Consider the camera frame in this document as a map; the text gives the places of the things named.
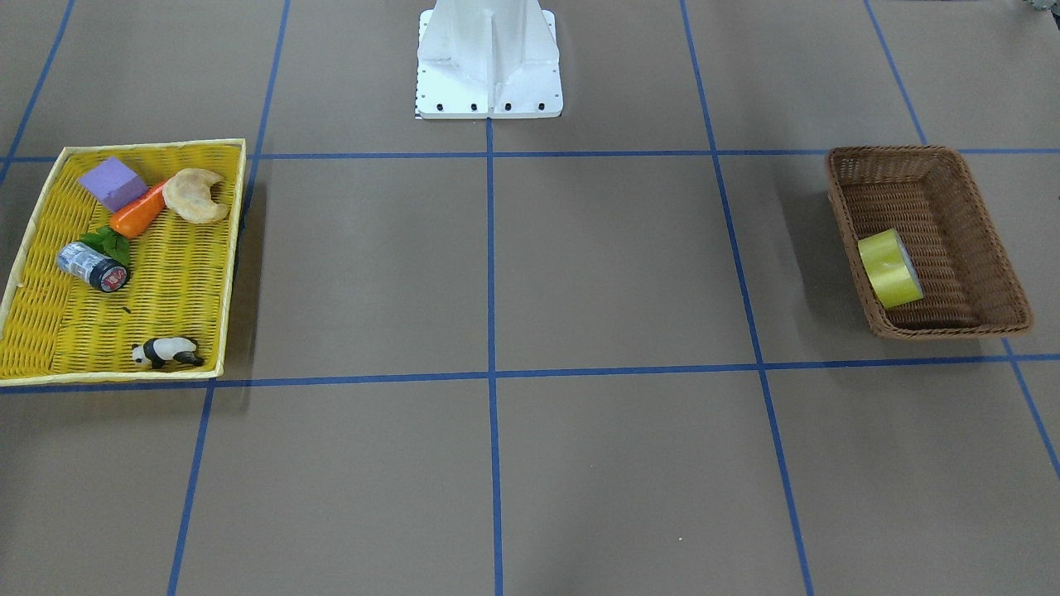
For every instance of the yellow tape roll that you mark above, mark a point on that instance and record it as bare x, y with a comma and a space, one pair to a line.
889, 267

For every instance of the brown wicker basket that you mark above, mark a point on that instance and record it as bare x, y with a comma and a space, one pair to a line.
926, 198

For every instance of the yellow woven basket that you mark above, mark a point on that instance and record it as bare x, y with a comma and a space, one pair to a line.
163, 316

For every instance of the toy croissant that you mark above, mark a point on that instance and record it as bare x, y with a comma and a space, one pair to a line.
189, 194

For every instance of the toy panda figure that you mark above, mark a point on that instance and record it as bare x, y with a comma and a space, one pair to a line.
159, 351

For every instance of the toy carrot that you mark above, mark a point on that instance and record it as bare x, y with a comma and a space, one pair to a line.
114, 238

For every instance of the purple foam block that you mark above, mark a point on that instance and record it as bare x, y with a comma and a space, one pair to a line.
113, 184

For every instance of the small printed can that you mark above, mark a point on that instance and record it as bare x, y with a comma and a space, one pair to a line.
101, 272

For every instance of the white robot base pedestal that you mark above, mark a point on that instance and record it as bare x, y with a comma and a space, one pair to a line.
488, 59

